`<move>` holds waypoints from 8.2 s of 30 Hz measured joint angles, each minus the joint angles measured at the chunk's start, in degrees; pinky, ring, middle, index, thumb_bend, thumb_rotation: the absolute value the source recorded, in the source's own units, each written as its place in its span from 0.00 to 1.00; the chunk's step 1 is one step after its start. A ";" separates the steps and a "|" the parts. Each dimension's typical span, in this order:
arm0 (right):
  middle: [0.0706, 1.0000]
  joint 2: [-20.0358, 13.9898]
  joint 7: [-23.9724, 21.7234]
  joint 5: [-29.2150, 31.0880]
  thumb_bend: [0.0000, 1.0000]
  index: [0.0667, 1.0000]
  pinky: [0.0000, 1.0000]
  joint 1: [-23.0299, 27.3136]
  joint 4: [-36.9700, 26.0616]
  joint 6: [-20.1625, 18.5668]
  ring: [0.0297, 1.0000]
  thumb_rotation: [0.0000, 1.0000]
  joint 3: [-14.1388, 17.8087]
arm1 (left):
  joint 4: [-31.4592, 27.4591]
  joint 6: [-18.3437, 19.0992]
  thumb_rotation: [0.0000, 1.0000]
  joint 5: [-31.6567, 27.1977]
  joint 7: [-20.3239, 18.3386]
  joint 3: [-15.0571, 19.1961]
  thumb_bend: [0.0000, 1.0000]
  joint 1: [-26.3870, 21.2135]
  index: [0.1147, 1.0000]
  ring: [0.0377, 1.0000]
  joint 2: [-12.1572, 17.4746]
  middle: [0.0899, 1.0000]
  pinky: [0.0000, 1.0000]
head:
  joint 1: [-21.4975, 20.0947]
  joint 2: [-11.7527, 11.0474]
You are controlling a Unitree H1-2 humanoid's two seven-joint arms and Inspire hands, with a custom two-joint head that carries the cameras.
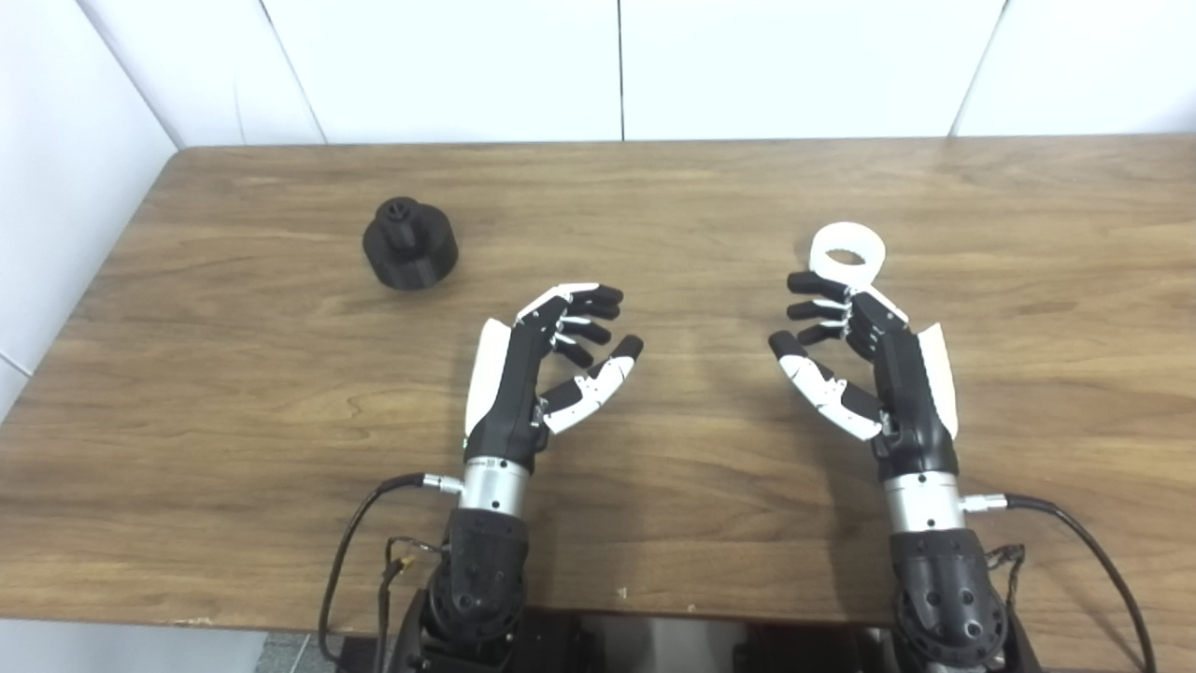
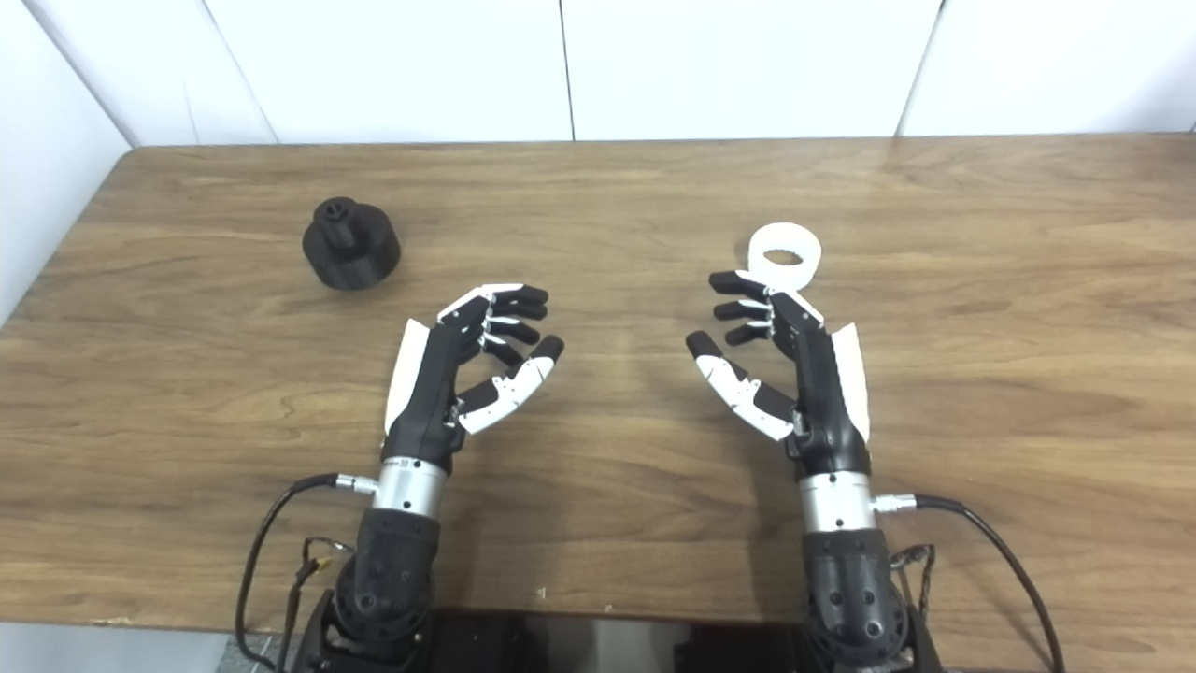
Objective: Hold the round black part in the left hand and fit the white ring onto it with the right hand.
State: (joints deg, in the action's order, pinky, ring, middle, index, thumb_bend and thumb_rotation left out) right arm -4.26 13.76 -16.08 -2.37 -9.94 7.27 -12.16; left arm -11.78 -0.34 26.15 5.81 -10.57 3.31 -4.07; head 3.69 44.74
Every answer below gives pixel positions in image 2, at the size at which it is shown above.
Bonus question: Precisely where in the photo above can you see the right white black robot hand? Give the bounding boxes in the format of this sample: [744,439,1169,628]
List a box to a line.
[685,269,872,478]

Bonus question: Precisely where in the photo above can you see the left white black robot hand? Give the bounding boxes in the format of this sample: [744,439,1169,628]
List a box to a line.
[383,283,565,468]

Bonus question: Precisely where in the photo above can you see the round black plastic part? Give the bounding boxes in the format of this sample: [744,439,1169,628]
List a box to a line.
[301,197,403,291]

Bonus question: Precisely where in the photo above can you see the white toothed plastic ring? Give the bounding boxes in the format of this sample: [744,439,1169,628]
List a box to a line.
[747,222,823,289]

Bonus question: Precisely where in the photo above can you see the glossy black robot torso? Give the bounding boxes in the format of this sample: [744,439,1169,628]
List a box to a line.
[411,608,814,673]

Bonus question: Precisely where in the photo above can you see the thin right arm wires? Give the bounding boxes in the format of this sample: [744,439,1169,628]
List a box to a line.
[888,544,937,618]

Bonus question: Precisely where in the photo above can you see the thin arm wires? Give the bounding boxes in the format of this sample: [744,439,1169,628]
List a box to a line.
[276,537,356,673]
[888,544,937,618]

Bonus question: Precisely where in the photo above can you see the thin left arm wires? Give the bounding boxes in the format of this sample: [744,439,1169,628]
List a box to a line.
[276,537,356,673]

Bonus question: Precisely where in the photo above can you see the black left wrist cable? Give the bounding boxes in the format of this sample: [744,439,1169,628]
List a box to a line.
[234,473,379,670]

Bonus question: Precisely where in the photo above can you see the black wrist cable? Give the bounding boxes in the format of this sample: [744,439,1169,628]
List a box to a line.
[874,493,1066,673]
[234,473,379,670]

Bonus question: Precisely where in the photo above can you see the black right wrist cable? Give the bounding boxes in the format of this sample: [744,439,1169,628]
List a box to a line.
[874,493,1066,673]

